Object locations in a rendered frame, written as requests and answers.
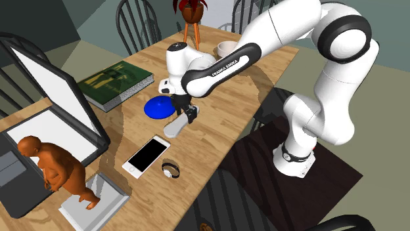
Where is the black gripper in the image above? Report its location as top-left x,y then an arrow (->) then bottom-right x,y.
170,93 -> 198,125

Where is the pale grey flat oblong tool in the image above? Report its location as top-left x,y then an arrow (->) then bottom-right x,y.
163,105 -> 200,139

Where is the blue round disc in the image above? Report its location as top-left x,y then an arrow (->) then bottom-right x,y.
143,96 -> 177,121

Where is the wooden dining table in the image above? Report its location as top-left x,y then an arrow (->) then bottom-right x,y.
0,22 -> 300,231

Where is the white smartphone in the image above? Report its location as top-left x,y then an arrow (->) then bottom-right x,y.
122,135 -> 172,180

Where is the black wristwatch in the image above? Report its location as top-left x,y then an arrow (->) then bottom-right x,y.
161,161 -> 181,179

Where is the white bowl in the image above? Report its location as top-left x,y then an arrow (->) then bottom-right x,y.
216,40 -> 240,60

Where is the green hardcover book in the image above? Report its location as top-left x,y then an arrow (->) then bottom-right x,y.
76,60 -> 156,113

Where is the black spindle-back chair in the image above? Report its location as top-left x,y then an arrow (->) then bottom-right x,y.
217,0 -> 279,35
174,167 -> 273,231
0,31 -> 51,119
309,214 -> 386,231
115,0 -> 163,57

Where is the red plant on orange stand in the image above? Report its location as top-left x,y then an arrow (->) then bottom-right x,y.
172,0 -> 209,52

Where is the dark grey open laptop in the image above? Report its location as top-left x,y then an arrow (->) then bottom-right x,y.
0,35 -> 112,220

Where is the orange human figure on base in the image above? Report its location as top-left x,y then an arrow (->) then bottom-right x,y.
17,135 -> 131,231

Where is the dark robot stand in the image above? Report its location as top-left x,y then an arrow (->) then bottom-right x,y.
220,115 -> 365,231

